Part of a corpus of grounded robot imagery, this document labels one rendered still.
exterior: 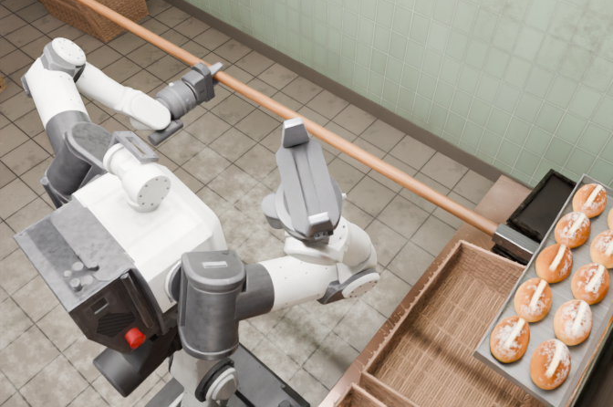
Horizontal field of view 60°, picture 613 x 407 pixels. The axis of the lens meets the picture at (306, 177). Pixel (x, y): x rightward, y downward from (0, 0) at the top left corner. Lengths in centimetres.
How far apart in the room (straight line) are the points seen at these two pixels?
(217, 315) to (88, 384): 160
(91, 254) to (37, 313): 171
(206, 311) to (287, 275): 16
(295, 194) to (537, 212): 131
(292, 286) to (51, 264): 40
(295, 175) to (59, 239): 52
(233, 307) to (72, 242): 30
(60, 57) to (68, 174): 29
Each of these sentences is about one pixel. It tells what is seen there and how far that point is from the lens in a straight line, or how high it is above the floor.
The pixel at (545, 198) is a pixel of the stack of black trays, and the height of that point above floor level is 80.
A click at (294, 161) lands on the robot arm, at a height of 170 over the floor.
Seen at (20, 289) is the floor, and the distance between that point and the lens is 277.
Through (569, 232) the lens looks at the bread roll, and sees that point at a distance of 127.
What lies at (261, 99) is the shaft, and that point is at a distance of 145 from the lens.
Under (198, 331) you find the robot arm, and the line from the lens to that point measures 91.
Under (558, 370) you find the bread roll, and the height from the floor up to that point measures 123.
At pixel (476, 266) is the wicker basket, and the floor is 65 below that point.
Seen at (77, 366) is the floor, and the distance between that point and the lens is 250.
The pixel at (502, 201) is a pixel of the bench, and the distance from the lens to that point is 213.
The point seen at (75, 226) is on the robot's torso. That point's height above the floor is 140.
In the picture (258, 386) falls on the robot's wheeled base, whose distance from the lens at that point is 210.
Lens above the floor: 217
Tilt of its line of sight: 50 degrees down
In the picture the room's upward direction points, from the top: straight up
